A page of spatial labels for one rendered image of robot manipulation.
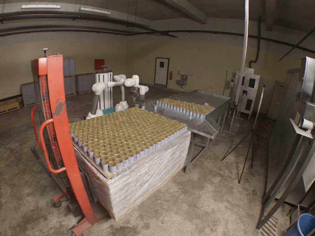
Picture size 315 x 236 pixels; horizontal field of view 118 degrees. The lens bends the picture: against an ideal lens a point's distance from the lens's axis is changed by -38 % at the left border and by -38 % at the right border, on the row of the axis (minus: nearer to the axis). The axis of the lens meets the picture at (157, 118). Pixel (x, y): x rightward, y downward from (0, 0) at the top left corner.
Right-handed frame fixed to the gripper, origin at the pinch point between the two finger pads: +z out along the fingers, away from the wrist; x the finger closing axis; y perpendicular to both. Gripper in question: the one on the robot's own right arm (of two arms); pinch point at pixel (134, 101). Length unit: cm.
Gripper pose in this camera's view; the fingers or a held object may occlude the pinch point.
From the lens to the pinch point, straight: 225.6
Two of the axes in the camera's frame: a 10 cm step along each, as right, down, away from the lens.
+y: 4.6, -2.7, 8.4
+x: -8.8, -2.3, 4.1
